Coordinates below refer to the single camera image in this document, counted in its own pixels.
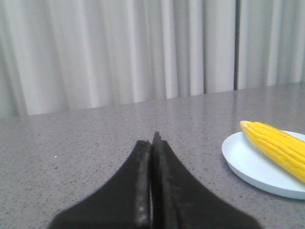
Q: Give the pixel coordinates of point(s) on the white pleated curtain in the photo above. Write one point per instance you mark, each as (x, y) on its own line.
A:
(58, 55)

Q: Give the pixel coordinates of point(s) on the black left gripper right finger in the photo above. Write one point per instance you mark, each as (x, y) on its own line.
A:
(180, 201)

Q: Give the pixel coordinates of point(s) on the yellow corn cob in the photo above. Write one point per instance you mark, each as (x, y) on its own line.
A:
(284, 149)

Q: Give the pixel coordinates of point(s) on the light blue round plate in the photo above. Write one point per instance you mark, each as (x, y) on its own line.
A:
(255, 168)

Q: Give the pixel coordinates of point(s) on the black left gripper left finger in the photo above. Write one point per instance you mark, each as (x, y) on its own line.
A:
(123, 202)

